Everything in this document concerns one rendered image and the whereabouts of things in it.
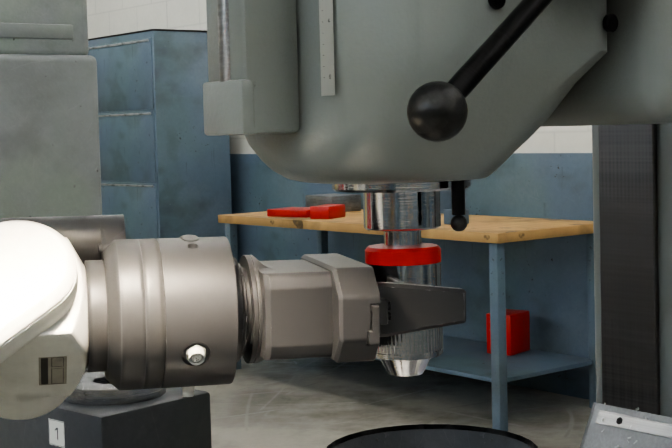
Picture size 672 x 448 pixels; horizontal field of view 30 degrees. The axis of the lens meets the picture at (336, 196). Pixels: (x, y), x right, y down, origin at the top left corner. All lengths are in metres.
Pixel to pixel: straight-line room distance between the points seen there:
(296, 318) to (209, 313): 0.05
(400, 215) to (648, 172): 0.40
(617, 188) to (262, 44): 0.52
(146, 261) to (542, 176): 5.67
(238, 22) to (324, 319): 0.18
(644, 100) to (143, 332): 0.32
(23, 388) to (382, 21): 0.29
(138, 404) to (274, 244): 7.05
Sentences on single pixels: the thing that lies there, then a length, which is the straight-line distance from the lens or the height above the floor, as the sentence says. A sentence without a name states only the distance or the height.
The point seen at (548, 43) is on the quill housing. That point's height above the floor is 1.39.
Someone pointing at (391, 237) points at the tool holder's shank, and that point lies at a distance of 0.77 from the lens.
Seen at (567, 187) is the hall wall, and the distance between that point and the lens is 6.24.
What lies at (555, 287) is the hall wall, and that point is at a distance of 6.34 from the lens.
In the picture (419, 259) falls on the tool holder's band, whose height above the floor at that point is 1.26.
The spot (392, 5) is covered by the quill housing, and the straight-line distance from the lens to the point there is 0.67.
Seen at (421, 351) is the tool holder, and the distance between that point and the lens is 0.76.
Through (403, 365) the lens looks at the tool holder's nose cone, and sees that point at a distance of 0.77.
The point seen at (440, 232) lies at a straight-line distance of 5.70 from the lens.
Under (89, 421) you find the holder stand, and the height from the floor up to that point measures 1.11.
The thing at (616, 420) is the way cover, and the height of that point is 1.08.
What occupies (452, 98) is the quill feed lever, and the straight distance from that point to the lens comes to 0.61.
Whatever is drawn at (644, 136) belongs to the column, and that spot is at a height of 1.33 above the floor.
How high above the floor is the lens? 1.34
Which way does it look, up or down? 3 degrees down
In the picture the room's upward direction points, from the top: 2 degrees counter-clockwise
